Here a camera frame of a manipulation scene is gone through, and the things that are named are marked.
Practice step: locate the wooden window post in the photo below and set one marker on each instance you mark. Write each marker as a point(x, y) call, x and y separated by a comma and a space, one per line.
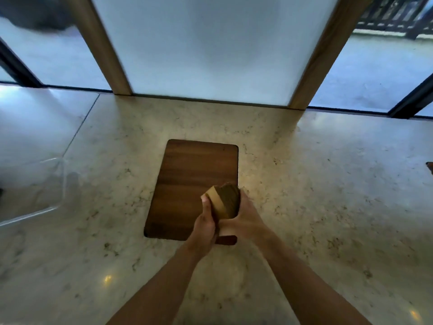
point(101, 45)
point(326, 52)

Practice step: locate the person's left hand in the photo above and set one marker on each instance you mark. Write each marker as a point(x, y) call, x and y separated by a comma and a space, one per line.
point(204, 230)

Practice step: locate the dark wooden cutting board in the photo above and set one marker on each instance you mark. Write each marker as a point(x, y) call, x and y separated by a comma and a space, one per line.
point(189, 186)

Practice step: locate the black outdoor railing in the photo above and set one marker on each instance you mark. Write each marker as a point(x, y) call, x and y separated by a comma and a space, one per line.
point(394, 15)

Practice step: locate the person's right forearm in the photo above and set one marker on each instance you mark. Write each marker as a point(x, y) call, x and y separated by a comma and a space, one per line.
point(309, 284)

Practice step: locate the small brown object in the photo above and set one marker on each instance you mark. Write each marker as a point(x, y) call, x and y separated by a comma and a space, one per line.
point(430, 166)

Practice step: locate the person's left thumb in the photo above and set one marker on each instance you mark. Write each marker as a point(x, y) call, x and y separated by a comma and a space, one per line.
point(207, 204)

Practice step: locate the person's right hand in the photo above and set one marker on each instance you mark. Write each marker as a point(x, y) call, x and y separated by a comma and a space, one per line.
point(245, 223)

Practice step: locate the person's left forearm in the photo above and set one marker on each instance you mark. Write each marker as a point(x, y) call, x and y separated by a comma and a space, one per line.
point(160, 291)

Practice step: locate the brown bread loaf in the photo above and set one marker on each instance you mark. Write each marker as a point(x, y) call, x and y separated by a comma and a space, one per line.
point(224, 201)

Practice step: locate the black window frame bar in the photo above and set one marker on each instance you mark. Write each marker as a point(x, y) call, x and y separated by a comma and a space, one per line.
point(411, 98)
point(17, 65)

